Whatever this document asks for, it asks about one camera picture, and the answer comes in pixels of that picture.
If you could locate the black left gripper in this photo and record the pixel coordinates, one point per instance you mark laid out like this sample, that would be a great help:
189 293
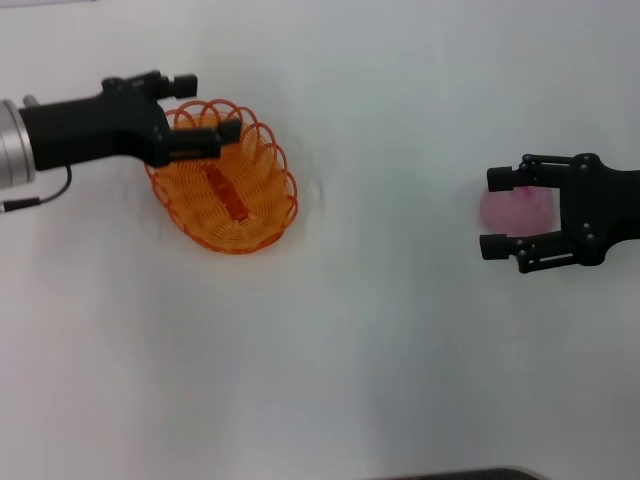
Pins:
100 130

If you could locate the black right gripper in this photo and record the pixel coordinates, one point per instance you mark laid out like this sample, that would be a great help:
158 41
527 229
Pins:
600 200

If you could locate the pink peach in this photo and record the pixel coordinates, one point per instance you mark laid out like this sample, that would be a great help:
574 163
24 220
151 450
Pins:
515 212

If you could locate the dark rounded robot base edge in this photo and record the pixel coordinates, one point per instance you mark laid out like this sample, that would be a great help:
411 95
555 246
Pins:
465 474

